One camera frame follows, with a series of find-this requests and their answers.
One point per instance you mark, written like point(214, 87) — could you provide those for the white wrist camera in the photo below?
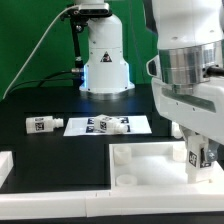
point(153, 67)

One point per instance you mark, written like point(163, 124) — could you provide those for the white fence obstacle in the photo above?
point(104, 203)

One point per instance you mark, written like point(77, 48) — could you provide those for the black camera on stand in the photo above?
point(92, 10)

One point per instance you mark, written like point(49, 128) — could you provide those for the white square tabletop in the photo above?
point(159, 166)

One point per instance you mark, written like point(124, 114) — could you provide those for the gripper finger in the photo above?
point(209, 153)

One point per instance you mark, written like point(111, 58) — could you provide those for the white marker sheet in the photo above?
point(85, 126)

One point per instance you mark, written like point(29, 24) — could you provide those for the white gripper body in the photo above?
point(201, 112)

